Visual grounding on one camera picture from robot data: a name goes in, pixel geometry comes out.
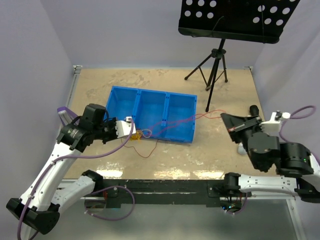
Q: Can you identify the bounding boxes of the blue three-compartment plastic bin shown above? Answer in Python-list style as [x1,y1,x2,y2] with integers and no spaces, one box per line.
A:
[106,86,197,144]

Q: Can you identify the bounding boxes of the black music stand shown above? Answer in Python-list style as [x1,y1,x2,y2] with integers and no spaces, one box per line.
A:
[177,0,302,113]

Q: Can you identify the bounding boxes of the black microphone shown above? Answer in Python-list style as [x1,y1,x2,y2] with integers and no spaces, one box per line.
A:
[249,104,260,117]

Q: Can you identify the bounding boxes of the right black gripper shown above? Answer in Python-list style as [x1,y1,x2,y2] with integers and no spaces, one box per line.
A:
[219,112,263,150]

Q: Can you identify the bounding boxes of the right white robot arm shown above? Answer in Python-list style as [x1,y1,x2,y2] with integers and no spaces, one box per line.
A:
[220,111,320,204]

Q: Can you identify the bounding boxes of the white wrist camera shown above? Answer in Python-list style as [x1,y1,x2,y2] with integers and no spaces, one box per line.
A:
[259,111,291,134]
[115,116,136,139]

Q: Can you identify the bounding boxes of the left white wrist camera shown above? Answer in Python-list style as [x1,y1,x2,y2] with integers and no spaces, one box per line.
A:
[115,116,136,139]

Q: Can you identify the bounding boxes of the purple metronome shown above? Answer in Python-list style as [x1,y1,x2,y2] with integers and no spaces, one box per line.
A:
[57,106,78,126]

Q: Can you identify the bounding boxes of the white microphone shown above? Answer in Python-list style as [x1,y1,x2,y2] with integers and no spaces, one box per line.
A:
[237,143,247,156]

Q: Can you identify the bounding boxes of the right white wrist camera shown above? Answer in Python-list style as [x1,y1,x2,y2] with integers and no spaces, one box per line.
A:
[259,111,291,134]

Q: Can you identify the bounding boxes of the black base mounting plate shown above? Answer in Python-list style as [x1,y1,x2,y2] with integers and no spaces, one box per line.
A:
[74,178,253,209]

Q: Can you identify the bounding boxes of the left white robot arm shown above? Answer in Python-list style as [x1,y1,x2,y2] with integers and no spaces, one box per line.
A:
[6,103,135,240]

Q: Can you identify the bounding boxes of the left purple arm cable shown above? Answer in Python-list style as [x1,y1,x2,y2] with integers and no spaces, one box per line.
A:
[16,119,136,240]

